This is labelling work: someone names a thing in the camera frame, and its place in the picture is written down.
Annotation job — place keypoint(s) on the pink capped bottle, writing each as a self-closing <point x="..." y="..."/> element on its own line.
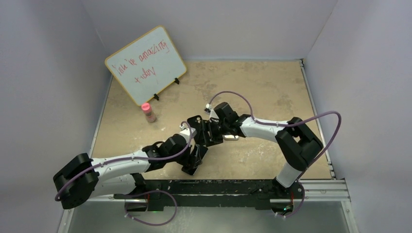
<point x="148" y="111"/>

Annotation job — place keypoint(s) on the whiteboard with red writing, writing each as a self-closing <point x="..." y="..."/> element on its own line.
<point x="146" y="66"/>

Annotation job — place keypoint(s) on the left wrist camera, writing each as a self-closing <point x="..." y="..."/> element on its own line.
<point x="188" y="133"/>

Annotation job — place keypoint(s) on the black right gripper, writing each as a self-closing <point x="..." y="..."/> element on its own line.
<point x="206" y="126"/>

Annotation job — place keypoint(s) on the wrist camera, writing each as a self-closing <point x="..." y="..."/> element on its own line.
<point x="188" y="133"/>
<point x="211" y="112"/>

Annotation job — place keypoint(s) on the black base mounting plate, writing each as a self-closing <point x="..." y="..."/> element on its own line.
<point x="255" y="193"/>

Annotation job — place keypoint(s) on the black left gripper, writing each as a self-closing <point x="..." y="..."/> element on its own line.
<point x="191" y="161"/>

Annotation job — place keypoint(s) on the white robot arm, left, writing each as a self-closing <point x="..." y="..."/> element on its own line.
<point x="84" y="177"/>

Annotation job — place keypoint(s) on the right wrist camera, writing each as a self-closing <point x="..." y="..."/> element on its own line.
<point x="211" y="112"/>

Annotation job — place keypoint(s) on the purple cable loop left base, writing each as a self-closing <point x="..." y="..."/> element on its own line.
<point x="154" y="207"/>

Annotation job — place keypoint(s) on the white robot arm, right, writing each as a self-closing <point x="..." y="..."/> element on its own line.
<point x="298" y="143"/>

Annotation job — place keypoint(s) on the clear phone case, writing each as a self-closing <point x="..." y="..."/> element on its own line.
<point x="230" y="137"/>

